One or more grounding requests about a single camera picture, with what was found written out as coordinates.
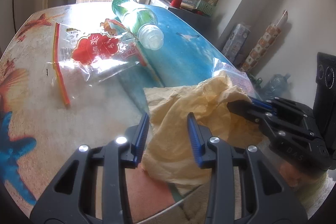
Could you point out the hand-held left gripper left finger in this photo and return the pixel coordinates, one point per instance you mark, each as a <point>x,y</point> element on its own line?
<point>140,134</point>

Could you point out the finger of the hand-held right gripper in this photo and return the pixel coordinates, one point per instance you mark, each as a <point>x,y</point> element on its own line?
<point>244,109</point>
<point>286,108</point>

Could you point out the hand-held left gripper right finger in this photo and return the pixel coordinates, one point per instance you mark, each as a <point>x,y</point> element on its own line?
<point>195,140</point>

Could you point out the clear wrapper red lettering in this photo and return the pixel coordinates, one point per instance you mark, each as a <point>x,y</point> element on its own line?
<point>223,65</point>

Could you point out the clear wrapper red flower print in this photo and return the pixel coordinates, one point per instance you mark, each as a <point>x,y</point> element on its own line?
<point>92,48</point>

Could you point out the green plastic bottle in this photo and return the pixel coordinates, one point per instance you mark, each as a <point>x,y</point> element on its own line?
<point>134,15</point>

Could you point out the empty clear water jug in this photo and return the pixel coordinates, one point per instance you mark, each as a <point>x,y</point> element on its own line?
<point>278,85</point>

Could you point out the beach print table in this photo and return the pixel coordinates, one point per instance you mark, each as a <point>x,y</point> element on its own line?
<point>78,121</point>

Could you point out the toilet paper pack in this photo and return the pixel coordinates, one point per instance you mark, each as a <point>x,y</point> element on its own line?
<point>236,40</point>

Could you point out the green towel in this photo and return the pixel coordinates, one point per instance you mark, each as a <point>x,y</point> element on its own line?
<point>312,187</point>

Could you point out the grey cabinet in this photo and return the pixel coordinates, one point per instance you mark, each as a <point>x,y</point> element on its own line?
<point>194,18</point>

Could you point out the green slotted basket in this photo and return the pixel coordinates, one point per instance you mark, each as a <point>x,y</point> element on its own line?
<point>207,7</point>

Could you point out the tan flat box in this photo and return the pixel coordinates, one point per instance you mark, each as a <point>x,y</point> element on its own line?
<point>187,6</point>

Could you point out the small white box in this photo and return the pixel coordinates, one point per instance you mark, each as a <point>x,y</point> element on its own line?
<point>189,1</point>

